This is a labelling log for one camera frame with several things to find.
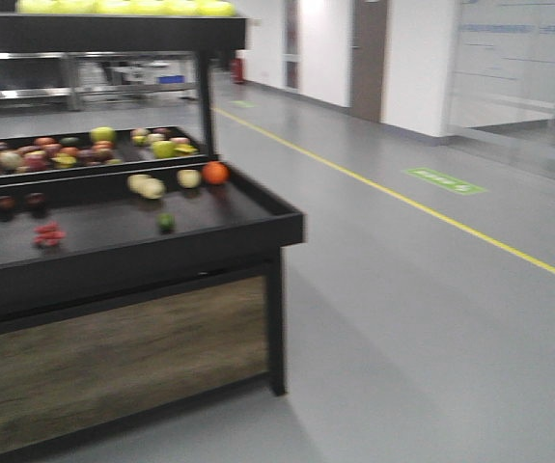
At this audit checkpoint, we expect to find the dark red plum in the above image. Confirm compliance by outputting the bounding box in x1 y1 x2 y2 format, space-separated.
0 195 16 215
24 192 47 212

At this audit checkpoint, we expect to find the green avocado front tray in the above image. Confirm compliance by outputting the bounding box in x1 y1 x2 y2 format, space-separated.
157 213 176 233

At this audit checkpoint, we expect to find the pale pear right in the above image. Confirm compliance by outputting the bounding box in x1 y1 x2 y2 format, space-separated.
176 169 202 189

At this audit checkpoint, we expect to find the red cherry tomato bunch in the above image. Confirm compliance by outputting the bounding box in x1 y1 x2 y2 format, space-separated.
33 221 67 248

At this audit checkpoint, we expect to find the dark red plum right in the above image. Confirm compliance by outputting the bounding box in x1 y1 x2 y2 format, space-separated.
24 192 47 212

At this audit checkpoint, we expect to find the pale pear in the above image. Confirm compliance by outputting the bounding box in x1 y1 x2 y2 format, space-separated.
176 169 202 189
126 174 152 194
139 177 166 200

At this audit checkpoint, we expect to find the pale pear middle lower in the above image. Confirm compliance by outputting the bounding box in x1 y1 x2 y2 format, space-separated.
139 177 166 200

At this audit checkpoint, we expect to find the dark red plum left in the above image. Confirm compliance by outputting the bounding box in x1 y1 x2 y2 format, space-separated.
0 195 16 215

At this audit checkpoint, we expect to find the pale pear middle upper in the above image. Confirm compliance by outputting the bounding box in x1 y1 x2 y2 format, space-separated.
126 174 152 194

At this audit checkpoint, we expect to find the black fruit display stand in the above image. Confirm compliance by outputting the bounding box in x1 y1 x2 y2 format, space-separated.
0 13 304 454

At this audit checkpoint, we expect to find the large green apple right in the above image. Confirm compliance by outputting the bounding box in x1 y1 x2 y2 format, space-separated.
151 140 177 159

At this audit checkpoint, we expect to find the orange fruit front tray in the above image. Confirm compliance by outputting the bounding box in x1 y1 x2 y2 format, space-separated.
202 161 230 185

